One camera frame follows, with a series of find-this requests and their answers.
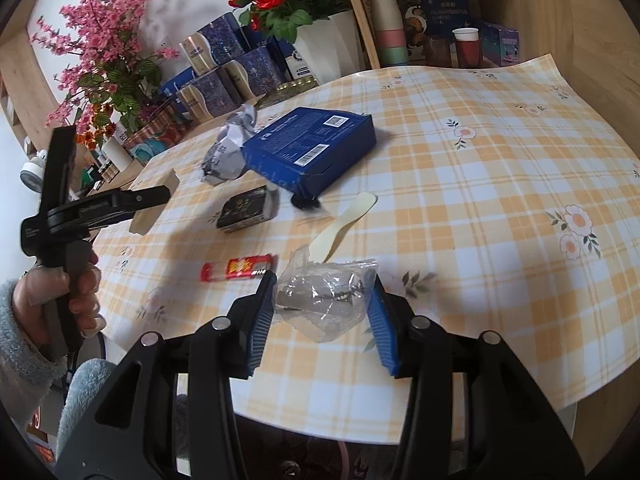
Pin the pink blossom plant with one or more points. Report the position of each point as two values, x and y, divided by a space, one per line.
112 81

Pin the blue gold gift box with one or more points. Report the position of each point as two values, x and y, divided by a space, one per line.
254 73
215 44
210 95

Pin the blue gold gift box left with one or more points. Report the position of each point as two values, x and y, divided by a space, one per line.
210 95

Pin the black small tin box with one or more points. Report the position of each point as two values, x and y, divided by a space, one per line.
248 209

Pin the purple box on shelf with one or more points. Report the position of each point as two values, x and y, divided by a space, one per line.
500 44

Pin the white vase orange flowers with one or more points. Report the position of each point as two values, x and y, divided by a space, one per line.
107 145

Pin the striped woven basket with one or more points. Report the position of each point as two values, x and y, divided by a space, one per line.
164 130

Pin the red candy stick wrapper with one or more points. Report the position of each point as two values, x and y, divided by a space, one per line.
244 268

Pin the blue white carton box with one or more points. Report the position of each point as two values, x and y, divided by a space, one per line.
295 64

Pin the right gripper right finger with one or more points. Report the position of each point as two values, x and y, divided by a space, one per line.
383 328

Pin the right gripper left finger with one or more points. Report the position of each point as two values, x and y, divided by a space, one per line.
259 319

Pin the dark blue box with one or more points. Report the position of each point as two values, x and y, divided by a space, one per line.
308 149

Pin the blue gold gift box right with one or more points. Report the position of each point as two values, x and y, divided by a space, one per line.
254 73

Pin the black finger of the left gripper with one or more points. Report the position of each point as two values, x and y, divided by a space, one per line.
136 200

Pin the white flower vase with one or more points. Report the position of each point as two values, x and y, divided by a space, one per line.
331 48

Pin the blue gold gift box upper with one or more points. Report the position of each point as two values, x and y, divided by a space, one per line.
215 44

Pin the gold blister tray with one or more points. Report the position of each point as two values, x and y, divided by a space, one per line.
286 91

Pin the dark glass cup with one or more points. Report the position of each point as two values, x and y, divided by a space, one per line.
437 52

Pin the white paper ball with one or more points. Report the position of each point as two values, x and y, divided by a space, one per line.
224 161

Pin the left hand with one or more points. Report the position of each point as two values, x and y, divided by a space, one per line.
42 285

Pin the wooden shelf unit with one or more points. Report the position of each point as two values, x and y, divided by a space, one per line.
595 44

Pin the yellow plaid tablecloth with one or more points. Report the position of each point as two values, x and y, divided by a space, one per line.
505 202

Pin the clear plastic wrapper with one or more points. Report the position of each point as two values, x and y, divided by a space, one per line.
324 300

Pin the red paper cup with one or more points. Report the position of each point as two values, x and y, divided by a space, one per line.
468 46

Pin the stack of pastel cups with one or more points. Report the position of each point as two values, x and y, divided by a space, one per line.
389 32

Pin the cream plastic spoon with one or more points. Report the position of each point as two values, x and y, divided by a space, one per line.
321 247

